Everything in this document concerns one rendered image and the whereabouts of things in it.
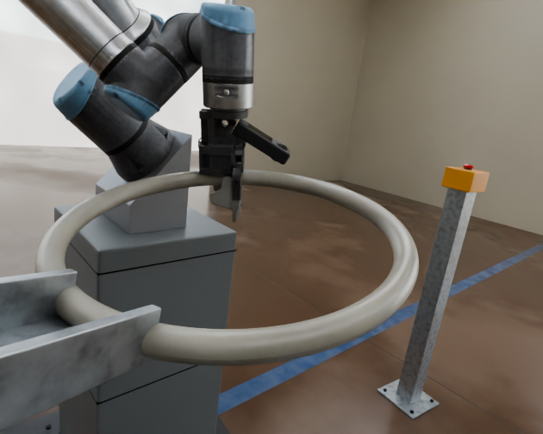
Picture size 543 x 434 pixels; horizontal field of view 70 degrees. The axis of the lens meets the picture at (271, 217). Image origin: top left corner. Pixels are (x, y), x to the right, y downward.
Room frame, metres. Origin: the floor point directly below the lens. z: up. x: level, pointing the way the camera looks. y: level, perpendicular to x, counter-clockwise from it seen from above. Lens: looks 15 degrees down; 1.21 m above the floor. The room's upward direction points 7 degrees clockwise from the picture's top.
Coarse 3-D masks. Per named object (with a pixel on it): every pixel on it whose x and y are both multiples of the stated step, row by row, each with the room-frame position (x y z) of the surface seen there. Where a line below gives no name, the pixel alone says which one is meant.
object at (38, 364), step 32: (0, 288) 0.28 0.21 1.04; (32, 288) 0.31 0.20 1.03; (64, 288) 0.33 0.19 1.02; (0, 320) 0.28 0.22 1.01; (32, 320) 0.30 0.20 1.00; (64, 320) 0.32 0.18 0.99; (96, 320) 0.25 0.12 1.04; (128, 320) 0.27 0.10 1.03; (0, 352) 0.19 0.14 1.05; (32, 352) 0.20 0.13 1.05; (64, 352) 0.22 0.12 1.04; (96, 352) 0.24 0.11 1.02; (128, 352) 0.27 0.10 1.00; (0, 384) 0.18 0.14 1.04; (32, 384) 0.20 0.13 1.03; (64, 384) 0.22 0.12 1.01; (96, 384) 0.24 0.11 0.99; (0, 416) 0.18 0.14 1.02; (32, 416) 0.20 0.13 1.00
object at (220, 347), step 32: (128, 192) 0.62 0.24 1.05; (320, 192) 0.68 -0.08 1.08; (352, 192) 0.65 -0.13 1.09; (64, 224) 0.47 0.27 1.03; (384, 224) 0.54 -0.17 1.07; (64, 256) 0.42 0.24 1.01; (416, 256) 0.45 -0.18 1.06; (384, 288) 0.37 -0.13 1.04; (320, 320) 0.31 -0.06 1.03; (352, 320) 0.32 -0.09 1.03; (384, 320) 0.34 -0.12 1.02; (160, 352) 0.28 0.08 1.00; (192, 352) 0.27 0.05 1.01; (224, 352) 0.28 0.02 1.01; (256, 352) 0.28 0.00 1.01; (288, 352) 0.29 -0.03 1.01
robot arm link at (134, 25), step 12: (96, 0) 0.91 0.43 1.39; (108, 0) 0.92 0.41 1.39; (120, 0) 0.94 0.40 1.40; (108, 12) 0.93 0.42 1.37; (120, 12) 0.94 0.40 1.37; (132, 12) 0.97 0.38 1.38; (144, 12) 1.01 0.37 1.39; (120, 24) 0.95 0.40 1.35; (132, 24) 0.97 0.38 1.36; (144, 24) 0.98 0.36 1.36; (156, 24) 1.04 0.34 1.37; (132, 36) 0.96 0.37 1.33; (144, 36) 0.98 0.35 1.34; (156, 36) 1.01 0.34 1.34; (144, 48) 0.98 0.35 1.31
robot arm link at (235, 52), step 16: (208, 16) 0.67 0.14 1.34; (224, 16) 0.66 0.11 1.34; (240, 16) 0.67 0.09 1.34; (192, 32) 0.71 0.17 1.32; (208, 32) 0.67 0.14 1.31; (224, 32) 0.66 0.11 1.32; (240, 32) 0.67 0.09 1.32; (192, 48) 0.72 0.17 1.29; (208, 48) 0.67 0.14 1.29; (224, 48) 0.67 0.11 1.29; (240, 48) 0.67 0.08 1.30; (208, 64) 0.68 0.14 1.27; (224, 64) 0.67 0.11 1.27; (240, 64) 0.68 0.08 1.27; (208, 80) 0.68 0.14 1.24; (224, 80) 0.67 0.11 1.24; (240, 80) 0.68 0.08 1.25
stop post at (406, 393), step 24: (456, 168) 1.51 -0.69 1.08; (456, 192) 1.51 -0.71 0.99; (456, 216) 1.49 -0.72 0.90; (456, 240) 1.49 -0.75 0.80; (432, 264) 1.52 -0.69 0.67; (456, 264) 1.52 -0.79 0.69; (432, 288) 1.50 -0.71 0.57; (432, 312) 1.48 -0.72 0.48; (432, 336) 1.49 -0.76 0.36; (408, 360) 1.52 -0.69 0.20; (408, 384) 1.50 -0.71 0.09; (408, 408) 1.45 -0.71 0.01; (432, 408) 1.48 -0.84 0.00
